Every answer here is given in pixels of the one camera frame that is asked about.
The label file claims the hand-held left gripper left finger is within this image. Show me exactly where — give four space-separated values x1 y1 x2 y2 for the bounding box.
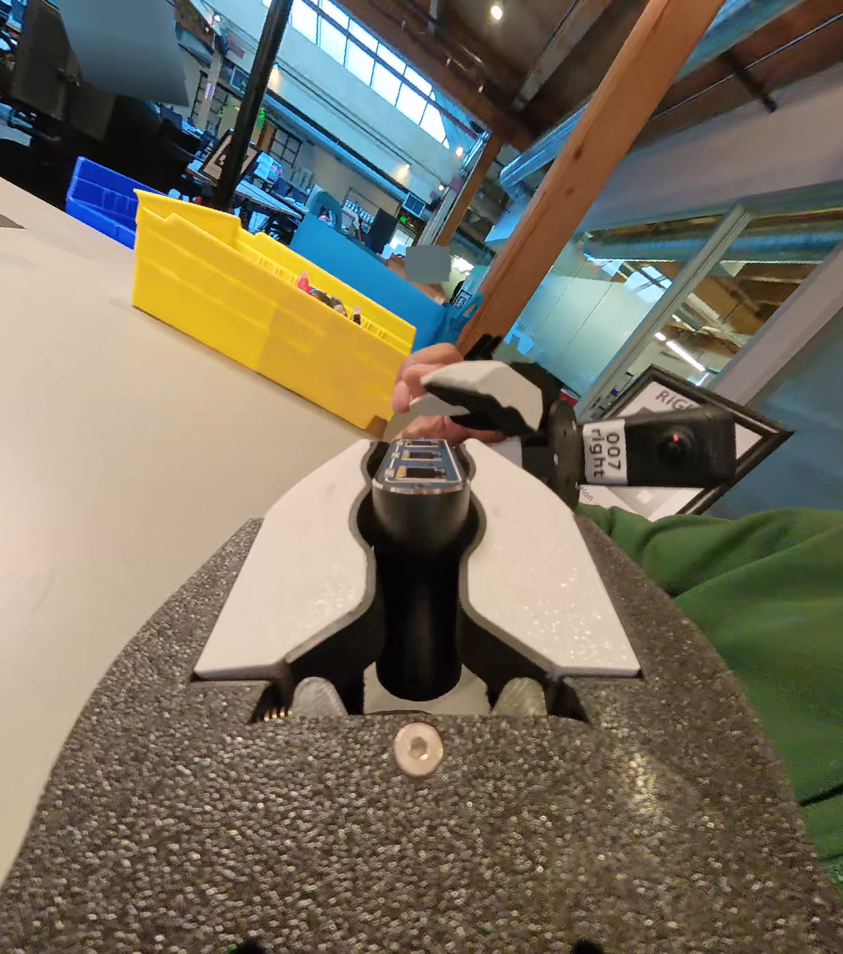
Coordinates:
194 440 384 684

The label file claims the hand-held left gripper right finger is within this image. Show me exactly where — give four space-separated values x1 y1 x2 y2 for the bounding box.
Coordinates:
461 440 643 684

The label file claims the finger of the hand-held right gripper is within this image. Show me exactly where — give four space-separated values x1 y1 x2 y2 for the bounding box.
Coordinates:
415 358 542 444

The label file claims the black ethernet adapter hub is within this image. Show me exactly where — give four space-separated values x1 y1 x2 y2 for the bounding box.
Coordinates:
370 437 479 702

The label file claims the red ethernet cable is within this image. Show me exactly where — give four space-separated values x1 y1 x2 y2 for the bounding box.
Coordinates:
303 276 370 324

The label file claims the yellow plastic bin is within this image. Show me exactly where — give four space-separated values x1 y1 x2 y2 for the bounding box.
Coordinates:
131 190 420 433

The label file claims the blue plastic bin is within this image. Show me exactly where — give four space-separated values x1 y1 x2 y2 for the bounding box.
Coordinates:
64 157 147 250

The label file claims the person's right hand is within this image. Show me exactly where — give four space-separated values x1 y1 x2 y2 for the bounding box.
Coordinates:
389 340 507 445

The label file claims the framed printed tag board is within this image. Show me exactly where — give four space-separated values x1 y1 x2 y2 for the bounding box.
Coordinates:
579 366 792 520

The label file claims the black metal pole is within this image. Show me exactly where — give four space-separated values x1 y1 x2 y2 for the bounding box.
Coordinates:
218 0 296 213

